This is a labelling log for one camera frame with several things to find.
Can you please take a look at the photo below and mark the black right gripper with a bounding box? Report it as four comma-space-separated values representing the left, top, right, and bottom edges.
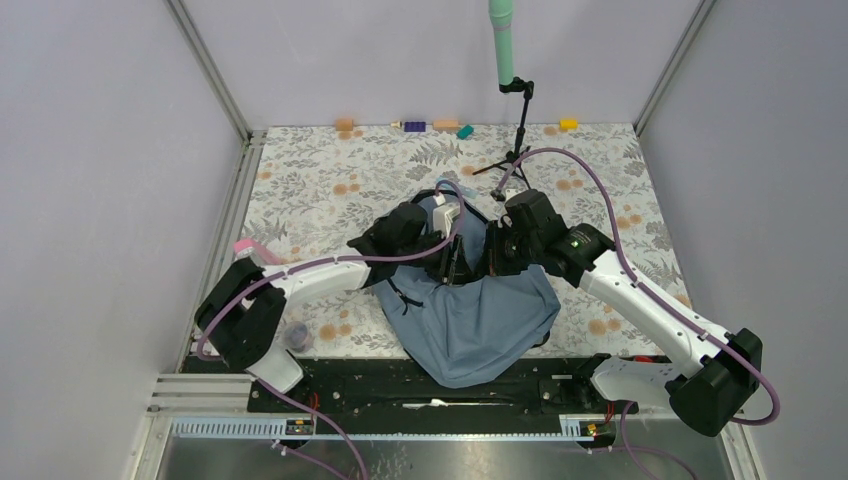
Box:
476, 219, 542, 276

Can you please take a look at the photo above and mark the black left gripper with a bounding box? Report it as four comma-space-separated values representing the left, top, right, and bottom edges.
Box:
398, 229, 478, 287

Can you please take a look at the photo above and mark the blue grey backpack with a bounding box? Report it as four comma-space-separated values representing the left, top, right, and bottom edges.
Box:
372, 188, 562, 390

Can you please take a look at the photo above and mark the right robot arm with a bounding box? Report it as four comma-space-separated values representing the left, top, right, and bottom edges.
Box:
485, 189, 764, 437

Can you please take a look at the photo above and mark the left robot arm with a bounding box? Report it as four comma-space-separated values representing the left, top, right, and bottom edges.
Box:
195, 194, 467, 411

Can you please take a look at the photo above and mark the black mini tripod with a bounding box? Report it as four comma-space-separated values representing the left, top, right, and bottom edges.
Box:
472, 76, 535, 188

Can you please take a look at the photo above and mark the light blue glue tube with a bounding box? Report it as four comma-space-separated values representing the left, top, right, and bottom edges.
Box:
437, 177, 479, 199

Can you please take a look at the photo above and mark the yellow toy block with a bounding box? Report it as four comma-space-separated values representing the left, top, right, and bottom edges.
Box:
559, 118, 579, 131

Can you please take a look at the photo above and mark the teal toy block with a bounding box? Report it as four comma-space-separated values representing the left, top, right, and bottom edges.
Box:
456, 125, 474, 140

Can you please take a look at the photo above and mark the long tan wooden block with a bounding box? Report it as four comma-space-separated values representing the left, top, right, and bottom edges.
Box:
432, 119, 461, 132

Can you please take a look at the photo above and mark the purple toy brick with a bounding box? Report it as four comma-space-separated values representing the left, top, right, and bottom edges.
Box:
403, 121, 427, 133

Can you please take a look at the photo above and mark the small tan wooden block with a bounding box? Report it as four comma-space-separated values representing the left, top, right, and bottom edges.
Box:
334, 117, 355, 132

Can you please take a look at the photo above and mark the pink transparent pencil case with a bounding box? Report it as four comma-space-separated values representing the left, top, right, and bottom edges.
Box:
233, 238, 282, 266

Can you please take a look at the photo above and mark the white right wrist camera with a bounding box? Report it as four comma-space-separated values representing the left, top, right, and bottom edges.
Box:
490, 188, 522, 203

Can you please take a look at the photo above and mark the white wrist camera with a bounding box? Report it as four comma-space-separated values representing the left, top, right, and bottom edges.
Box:
431, 193, 462, 239
490, 188, 522, 203

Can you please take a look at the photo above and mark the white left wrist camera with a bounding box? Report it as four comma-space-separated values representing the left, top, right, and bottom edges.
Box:
431, 193, 462, 239

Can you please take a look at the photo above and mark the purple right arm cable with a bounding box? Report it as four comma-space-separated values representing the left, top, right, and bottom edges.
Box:
493, 146, 782, 427

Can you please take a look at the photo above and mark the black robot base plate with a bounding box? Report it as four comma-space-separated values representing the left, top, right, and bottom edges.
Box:
182, 356, 670, 432

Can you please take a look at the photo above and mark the white slotted cable duct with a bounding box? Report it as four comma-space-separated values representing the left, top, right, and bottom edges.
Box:
170, 413, 598, 443

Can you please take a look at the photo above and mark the mint green microphone handle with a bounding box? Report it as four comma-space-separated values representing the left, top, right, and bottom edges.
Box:
488, 0, 514, 89

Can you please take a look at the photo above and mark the aluminium frame rail right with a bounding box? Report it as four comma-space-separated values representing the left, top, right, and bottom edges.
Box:
633, 0, 718, 137

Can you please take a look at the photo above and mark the aluminium frame rail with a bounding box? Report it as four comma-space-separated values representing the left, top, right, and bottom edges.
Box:
155, 1, 253, 372
633, 0, 718, 137

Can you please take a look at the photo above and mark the aluminium frame rail left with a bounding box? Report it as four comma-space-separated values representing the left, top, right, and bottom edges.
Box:
155, 1, 253, 372

